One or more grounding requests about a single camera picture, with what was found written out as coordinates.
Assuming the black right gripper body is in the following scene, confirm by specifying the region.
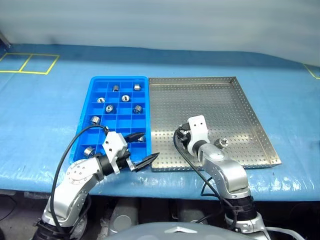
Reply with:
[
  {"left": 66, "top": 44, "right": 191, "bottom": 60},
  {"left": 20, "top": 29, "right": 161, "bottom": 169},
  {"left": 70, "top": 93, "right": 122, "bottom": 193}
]
[{"left": 175, "top": 121, "right": 193, "bottom": 150}]

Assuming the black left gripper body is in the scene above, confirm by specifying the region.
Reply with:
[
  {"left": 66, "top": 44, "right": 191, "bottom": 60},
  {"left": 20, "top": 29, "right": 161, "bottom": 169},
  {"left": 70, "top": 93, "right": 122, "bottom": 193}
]
[{"left": 116, "top": 149, "right": 136, "bottom": 174}]

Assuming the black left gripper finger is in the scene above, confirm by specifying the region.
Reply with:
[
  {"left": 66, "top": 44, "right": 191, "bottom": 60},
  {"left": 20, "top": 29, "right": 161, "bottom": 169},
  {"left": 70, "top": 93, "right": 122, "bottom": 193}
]
[
  {"left": 131, "top": 152, "right": 160, "bottom": 173},
  {"left": 124, "top": 132, "right": 146, "bottom": 144}
]

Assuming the perforated steel tray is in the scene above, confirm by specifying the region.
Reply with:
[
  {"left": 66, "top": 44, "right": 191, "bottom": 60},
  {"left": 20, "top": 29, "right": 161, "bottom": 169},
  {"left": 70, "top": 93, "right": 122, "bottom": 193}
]
[{"left": 148, "top": 76, "right": 282, "bottom": 173}]

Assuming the blue compartment tray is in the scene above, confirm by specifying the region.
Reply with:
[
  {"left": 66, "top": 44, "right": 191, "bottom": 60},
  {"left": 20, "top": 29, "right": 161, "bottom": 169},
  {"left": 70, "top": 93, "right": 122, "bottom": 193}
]
[{"left": 69, "top": 75, "right": 153, "bottom": 166}]

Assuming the grey rounded housing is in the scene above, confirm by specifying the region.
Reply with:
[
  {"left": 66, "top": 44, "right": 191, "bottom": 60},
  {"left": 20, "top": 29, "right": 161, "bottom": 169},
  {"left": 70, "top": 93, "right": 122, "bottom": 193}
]
[
  {"left": 174, "top": 199, "right": 210, "bottom": 225},
  {"left": 107, "top": 198, "right": 140, "bottom": 236}
]

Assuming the grey robot torso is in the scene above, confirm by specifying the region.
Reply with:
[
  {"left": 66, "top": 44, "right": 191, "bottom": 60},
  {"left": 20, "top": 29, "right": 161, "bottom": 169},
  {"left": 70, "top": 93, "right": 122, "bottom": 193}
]
[{"left": 107, "top": 221, "right": 251, "bottom": 240}]

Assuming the blue plastic table cover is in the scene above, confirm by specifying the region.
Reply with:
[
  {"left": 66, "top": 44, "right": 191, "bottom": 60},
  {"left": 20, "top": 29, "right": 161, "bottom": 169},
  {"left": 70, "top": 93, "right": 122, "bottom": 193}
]
[{"left": 0, "top": 43, "right": 320, "bottom": 202}]

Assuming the grey metal bar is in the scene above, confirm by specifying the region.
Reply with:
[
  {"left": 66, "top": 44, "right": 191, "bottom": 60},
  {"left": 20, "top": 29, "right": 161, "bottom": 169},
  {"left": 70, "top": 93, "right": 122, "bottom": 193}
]
[{"left": 0, "top": 31, "right": 12, "bottom": 49}]

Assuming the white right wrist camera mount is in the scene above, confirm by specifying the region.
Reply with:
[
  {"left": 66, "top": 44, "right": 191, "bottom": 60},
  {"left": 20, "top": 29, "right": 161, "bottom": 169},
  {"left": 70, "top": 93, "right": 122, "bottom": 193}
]
[{"left": 186, "top": 115, "right": 210, "bottom": 154}]

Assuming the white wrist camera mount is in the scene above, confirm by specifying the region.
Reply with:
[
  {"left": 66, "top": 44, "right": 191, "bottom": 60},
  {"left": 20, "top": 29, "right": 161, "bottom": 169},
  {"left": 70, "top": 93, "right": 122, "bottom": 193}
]
[
  {"left": 186, "top": 115, "right": 210, "bottom": 154},
  {"left": 101, "top": 131, "right": 130, "bottom": 175}
]

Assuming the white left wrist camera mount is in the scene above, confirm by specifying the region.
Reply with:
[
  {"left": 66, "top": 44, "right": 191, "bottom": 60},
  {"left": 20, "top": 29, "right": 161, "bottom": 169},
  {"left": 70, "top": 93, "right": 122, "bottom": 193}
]
[{"left": 101, "top": 131, "right": 130, "bottom": 175}]

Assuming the white cable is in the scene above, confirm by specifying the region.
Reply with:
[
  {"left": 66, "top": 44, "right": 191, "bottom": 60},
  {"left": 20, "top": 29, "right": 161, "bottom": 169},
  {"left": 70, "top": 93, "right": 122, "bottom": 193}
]
[{"left": 264, "top": 226, "right": 309, "bottom": 240}]

